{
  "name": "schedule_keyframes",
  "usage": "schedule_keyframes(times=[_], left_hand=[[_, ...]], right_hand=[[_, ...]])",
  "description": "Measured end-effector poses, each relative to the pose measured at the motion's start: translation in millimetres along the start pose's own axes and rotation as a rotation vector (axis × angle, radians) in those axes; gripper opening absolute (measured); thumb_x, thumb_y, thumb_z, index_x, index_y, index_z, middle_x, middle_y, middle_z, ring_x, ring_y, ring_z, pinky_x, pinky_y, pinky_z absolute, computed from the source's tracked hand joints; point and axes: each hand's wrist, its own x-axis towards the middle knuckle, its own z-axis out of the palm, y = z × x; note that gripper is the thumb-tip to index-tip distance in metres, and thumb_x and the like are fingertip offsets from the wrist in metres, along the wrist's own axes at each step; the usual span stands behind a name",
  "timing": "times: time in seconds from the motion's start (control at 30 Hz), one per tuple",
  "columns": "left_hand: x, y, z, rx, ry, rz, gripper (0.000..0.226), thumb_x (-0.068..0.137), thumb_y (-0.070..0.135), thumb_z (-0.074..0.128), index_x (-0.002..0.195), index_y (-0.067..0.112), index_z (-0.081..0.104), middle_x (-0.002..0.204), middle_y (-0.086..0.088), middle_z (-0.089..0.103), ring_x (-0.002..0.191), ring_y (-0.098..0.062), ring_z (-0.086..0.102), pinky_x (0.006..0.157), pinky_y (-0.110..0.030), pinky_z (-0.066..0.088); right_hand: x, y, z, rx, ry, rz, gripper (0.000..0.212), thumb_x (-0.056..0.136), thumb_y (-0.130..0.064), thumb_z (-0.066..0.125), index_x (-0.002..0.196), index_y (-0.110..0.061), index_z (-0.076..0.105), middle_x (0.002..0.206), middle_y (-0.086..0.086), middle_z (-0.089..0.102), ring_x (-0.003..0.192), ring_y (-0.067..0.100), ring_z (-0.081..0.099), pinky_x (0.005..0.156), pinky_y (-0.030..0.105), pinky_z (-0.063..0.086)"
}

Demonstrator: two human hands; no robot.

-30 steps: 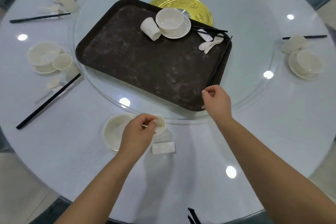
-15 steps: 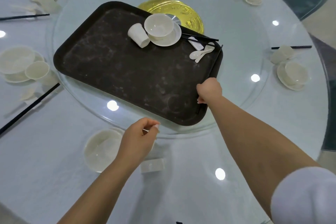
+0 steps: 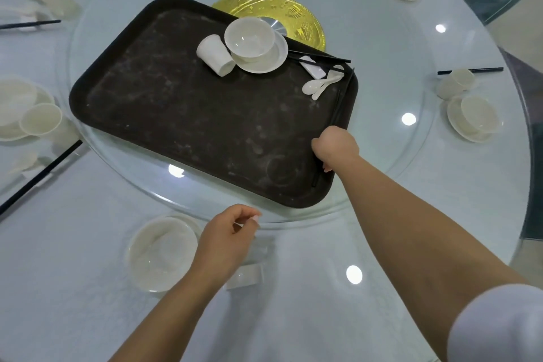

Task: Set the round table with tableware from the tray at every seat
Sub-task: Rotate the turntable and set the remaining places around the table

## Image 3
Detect person's left hand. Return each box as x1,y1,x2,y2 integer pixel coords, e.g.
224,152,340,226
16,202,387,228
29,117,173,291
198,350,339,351
191,204,262,287

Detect white round table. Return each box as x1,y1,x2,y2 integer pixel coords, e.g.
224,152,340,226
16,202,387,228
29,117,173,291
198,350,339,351
0,0,533,362

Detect person's left forearm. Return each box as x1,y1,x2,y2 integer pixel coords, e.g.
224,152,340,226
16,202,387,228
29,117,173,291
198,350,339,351
108,272,238,362

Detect gold turntable base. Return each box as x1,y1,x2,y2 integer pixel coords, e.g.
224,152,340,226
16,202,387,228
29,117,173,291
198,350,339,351
210,0,326,53

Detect white shirt sleeve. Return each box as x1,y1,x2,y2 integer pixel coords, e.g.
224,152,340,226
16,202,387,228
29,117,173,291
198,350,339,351
447,284,543,362

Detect glass lazy susan turntable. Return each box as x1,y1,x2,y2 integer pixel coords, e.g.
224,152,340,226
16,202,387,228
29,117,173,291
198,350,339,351
57,0,441,230

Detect person's right forearm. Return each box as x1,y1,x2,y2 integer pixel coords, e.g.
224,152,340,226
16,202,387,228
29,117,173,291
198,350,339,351
335,153,529,362

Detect black tray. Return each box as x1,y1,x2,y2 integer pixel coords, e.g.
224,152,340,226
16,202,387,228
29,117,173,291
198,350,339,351
69,0,360,210

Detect person's right hand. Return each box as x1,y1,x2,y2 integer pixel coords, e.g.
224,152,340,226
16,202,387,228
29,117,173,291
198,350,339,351
311,125,360,174

